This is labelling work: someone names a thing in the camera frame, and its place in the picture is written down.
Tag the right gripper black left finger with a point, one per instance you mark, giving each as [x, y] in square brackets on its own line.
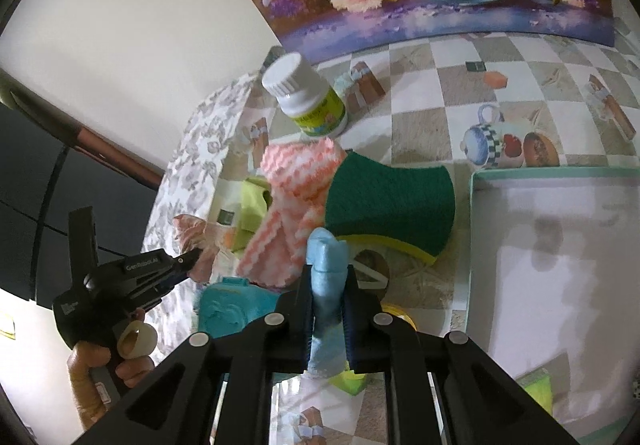
[294, 335]

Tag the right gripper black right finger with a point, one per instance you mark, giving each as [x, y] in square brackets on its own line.
[363, 340]

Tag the green yellow scouring sponge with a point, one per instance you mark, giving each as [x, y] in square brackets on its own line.
[407, 210]

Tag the lime green cloth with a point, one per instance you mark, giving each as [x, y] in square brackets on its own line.
[255, 200]

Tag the green tissue pack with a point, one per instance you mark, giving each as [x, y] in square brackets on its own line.
[538, 385]

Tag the pink floral cloth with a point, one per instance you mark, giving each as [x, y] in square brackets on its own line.
[195, 233]

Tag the teal plastic box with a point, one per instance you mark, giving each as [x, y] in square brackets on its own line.
[228, 306]

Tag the pink white zigzag cloth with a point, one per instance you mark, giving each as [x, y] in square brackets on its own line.
[299, 175]

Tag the white tray with green rim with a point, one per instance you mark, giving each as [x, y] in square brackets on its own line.
[554, 285]

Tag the white green pill bottle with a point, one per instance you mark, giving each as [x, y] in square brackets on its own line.
[305, 97]

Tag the checkered patterned tablecloth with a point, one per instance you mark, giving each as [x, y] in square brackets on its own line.
[439, 89]

